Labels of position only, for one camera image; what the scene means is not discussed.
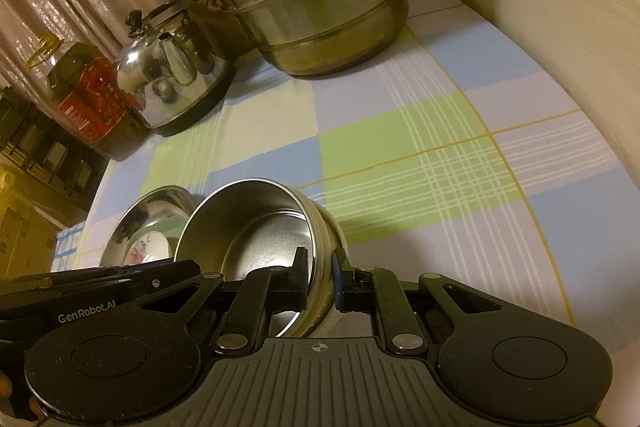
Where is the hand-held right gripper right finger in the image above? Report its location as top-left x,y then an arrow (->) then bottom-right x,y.
332,247 -> 503,354

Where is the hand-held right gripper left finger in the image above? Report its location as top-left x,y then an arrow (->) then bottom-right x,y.
135,247 -> 310,354

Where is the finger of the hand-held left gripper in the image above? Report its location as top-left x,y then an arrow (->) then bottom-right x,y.
0,267 -> 147,293
50,259 -> 204,304

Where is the small floral saucer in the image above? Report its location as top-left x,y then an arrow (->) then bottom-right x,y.
124,231 -> 177,267

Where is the cream round bowl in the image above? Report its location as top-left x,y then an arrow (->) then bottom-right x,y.
295,194 -> 347,339

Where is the stainless steel plate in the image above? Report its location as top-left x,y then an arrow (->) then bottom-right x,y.
97,185 -> 197,269

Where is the stainless steel bowl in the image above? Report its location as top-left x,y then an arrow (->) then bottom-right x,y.
172,178 -> 321,339

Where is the blue patterned cloth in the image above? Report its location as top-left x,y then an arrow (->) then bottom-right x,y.
50,227 -> 86,270

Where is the cardboard box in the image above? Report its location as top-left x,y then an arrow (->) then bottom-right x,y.
0,207 -> 57,279

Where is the black metal rack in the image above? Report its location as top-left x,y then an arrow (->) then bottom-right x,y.
0,87 -> 108,212

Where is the plaid tablecloth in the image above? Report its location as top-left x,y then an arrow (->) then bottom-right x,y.
50,0 -> 631,348

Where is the cooking oil bottle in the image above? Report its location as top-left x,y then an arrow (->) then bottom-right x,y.
25,32 -> 151,162

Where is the stainless steel kettle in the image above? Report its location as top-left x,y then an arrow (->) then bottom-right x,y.
112,0 -> 236,138

